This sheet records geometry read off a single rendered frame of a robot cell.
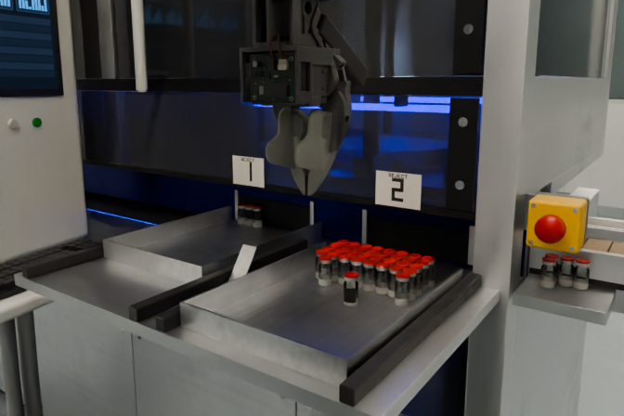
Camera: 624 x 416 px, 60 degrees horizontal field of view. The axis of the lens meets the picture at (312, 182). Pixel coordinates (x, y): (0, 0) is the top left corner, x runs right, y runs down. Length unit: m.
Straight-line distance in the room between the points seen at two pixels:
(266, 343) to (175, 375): 0.84
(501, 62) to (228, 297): 0.53
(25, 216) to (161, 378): 0.53
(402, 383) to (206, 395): 0.85
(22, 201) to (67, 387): 0.77
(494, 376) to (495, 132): 0.39
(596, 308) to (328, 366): 0.44
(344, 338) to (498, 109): 0.41
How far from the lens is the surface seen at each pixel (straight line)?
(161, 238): 1.15
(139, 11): 1.24
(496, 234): 0.88
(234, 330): 0.69
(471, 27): 0.87
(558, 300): 0.90
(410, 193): 0.92
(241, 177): 1.13
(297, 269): 0.93
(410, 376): 0.64
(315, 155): 0.54
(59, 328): 1.89
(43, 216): 1.43
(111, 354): 1.68
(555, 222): 0.83
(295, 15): 0.52
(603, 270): 0.98
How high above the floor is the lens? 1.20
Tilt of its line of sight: 10 degrees down
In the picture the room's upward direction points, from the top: straight up
